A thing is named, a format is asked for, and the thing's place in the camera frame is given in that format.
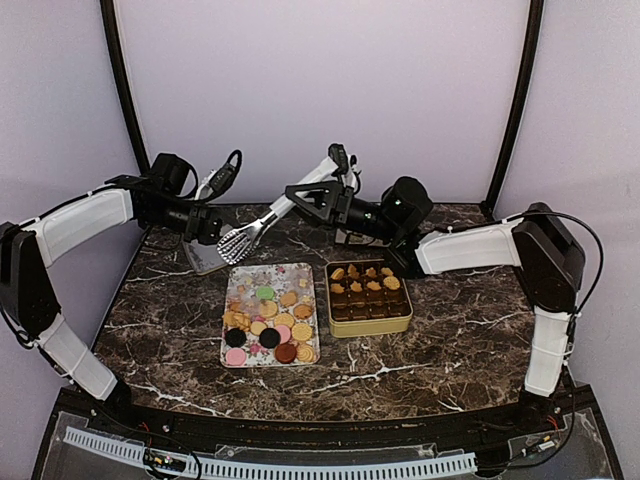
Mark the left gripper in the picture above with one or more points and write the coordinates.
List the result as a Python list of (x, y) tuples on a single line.
[(203, 224)]

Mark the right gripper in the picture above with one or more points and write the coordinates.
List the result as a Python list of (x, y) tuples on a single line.
[(333, 198)]

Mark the floral cookie tray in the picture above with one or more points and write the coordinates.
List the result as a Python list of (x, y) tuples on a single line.
[(294, 302)]

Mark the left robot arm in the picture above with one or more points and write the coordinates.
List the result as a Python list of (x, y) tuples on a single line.
[(60, 268)]

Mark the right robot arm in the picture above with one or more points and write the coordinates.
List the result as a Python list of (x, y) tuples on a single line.
[(546, 259)]

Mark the silver tin lid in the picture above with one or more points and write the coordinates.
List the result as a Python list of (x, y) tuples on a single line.
[(204, 259)]

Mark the square floral plate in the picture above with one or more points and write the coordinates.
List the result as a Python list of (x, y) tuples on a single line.
[(350, 238)]

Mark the green sandwich cookie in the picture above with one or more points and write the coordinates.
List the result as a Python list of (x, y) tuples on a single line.
[(265, 292)]

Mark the gold cookie tin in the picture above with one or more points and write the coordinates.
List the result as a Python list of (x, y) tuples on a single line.
[(367, 306)]

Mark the black sandwich cookie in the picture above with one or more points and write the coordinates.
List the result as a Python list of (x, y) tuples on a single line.
[(235, 337), (269, 338)]

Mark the dotted round yellow biscuit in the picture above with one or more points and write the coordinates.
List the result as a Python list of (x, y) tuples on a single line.
[(301, 332)]

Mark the pink sandwich cookie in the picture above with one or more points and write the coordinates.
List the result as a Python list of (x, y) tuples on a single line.
[(235, 357), (284, 332)]

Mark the swirl butter cookie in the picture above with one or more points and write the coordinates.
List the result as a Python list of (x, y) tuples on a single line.
[(305, 353)]

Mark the brown chocolate cookie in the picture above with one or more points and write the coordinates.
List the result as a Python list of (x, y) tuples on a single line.
[(285, 353)]

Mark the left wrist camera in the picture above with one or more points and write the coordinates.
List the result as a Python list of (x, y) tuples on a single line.
[(216, 183)]

